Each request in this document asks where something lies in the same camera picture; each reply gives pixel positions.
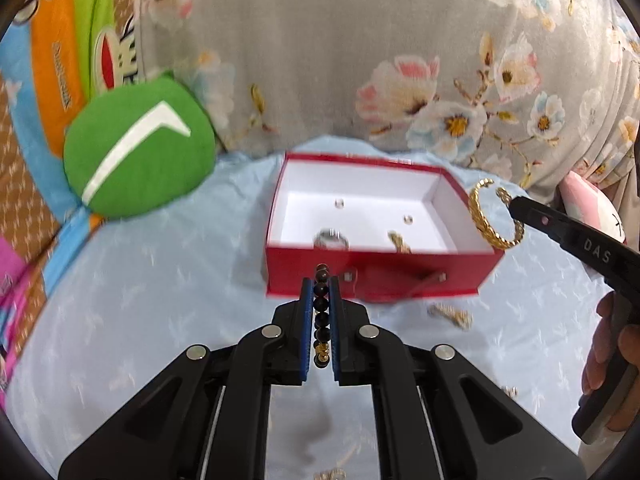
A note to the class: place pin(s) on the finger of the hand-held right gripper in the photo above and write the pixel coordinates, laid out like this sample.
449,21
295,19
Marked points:
542,222

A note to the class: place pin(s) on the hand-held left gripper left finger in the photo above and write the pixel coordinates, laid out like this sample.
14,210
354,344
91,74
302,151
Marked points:
306,340

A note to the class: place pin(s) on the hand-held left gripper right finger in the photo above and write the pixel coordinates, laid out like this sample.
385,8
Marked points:
336,340

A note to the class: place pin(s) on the gold braided bangle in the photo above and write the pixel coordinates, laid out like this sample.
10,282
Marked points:
480,220

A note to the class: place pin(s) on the red cardboard box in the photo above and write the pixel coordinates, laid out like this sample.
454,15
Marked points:
310,275

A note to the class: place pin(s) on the silver wristwatch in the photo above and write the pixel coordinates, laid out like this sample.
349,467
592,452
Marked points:
331,239

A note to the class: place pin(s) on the person's right hand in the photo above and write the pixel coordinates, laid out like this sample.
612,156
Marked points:
631,370

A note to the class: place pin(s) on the pink plush pillow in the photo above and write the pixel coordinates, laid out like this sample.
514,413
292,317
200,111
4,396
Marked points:
590,210

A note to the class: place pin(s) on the pearl hair clip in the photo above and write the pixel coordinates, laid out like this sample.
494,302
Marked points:
452,316

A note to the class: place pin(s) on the light blue palm-print sheet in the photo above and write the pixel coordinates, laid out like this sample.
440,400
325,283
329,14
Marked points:
150,310

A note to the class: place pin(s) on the small gold pendant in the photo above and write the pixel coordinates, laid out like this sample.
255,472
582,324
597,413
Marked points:
510,391

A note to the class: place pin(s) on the green round cushion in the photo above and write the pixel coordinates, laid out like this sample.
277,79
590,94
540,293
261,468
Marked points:
145,150

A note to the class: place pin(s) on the grey floral blanket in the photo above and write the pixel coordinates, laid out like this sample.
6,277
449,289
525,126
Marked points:
325,60

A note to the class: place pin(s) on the colourful cartoon monkey blanket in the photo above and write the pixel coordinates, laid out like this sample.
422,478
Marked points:
45,135

